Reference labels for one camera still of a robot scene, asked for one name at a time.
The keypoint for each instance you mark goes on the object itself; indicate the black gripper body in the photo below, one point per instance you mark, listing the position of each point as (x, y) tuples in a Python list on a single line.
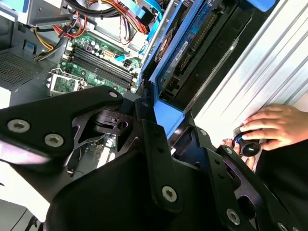
[(108, 192)]

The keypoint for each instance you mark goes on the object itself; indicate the person's hand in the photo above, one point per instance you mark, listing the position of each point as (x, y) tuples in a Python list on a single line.
[(276, 122)]

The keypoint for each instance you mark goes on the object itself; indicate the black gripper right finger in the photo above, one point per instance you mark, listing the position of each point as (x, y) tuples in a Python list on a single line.
[(214, 183)]

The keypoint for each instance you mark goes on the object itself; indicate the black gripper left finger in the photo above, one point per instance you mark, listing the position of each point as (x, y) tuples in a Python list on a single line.
[(72, 106)]

